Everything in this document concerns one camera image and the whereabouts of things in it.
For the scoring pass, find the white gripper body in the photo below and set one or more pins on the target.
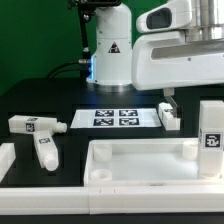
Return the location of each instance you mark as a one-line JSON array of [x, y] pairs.
[[182, 44]]

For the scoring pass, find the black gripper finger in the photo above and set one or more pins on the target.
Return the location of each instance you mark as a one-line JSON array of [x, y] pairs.
[[171, 101]]

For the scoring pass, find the white desk top tray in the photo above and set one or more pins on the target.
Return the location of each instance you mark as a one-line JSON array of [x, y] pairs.
[[144, 162]]

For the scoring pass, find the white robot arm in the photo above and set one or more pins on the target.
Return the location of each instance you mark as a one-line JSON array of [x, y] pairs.
[[111, 64]]

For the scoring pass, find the white marker sheet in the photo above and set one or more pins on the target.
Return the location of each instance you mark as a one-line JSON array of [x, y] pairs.
[[115, 118]]

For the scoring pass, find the black camera pole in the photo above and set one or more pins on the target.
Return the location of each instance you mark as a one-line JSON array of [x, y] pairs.
[[86, 10]]

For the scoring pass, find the white obstacle wall bar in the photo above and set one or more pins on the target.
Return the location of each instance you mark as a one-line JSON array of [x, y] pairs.
[[109, 200]]

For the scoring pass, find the white left wall block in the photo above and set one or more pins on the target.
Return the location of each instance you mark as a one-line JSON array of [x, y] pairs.
[[7, 157]]

